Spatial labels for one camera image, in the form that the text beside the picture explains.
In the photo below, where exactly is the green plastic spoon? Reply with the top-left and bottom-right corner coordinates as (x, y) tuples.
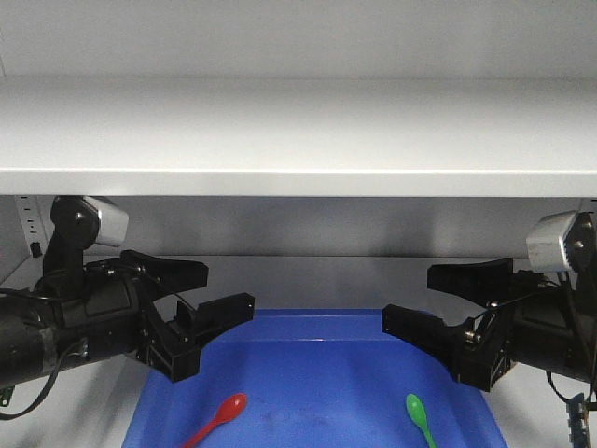
(405, 393), (437, 448)

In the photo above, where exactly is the red plastic spoon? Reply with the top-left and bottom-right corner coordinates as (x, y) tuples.
(183, 393), (248, 448)

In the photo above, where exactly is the grey metal cabinet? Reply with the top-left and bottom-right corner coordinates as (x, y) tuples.
(0, 0), (597, 448)

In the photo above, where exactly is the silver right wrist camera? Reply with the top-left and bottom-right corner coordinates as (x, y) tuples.
(526, 211), (578, 273)

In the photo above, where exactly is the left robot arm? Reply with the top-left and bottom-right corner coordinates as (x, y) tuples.
(1, 250), (255, 386)

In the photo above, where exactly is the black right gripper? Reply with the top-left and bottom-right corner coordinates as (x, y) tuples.
(382, 258), (596, 391)

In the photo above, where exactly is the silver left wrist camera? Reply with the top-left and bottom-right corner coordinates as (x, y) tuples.
(83, 196), (129, 247)

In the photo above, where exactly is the blue plastic tray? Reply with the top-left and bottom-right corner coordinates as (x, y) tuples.
(124, 310), (505, 447)

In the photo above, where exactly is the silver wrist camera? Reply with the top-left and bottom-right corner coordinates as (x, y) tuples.
(526, 211), (578, 273)
(83, 196), (129, 247)

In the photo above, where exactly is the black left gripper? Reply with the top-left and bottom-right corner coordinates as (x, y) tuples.
(35, 250), (255, 382)

